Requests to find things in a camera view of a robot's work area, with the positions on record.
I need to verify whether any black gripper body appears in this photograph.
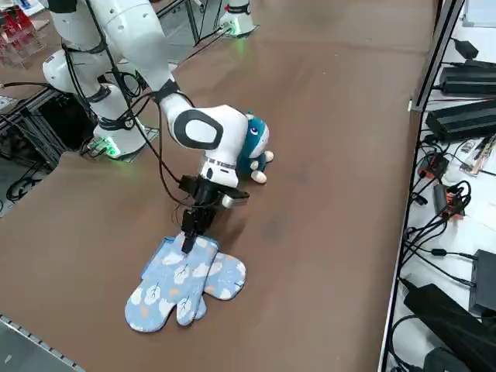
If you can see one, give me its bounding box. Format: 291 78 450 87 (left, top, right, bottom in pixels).
179 175 224 214

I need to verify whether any blue patterned oven mitt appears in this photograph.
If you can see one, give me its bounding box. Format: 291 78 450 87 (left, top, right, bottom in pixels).
139 236 247 301
124 234 221 334

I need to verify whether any small blue plush doll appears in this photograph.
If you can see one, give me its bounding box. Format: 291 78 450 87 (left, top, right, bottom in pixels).
236 111 275 184

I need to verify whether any aluminium edge profile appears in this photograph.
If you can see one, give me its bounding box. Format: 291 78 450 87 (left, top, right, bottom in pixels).
0 312 85 372

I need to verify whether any orange and black device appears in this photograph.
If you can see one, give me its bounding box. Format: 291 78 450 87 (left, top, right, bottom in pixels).
417 152 451 180

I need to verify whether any black adapter with orange plug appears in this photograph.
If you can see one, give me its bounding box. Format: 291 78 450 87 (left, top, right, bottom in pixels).
432 183 466 219

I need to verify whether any clear shelf with red packets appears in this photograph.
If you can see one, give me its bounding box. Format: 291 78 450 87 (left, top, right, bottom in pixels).
0 7 50 70

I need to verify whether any large black power adapter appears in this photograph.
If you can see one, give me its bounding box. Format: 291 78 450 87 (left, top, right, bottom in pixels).
402 283 496 372

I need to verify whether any ribbed black power supply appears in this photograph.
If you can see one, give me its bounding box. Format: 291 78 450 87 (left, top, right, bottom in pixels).
440 65 496 98
425 98 496 143

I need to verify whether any printed paper packet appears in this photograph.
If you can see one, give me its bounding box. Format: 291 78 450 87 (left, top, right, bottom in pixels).
459 135 496 178

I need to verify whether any small black power adapter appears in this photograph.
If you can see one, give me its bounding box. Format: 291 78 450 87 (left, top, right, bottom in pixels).
453 38 480 60

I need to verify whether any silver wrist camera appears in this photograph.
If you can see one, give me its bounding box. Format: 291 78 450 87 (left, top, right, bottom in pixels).
221 188 250 209

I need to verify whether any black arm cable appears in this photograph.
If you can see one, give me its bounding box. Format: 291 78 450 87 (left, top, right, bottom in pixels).
61 0 198 206

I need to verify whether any black metal frame stand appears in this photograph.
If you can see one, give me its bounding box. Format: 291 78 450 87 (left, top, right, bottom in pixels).
0 85 98 171

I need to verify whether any grey metal frame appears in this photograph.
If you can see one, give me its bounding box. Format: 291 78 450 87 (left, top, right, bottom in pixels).
157 0 229 47

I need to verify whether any aluminium post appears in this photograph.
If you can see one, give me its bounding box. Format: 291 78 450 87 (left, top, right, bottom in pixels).
409 0 466 112

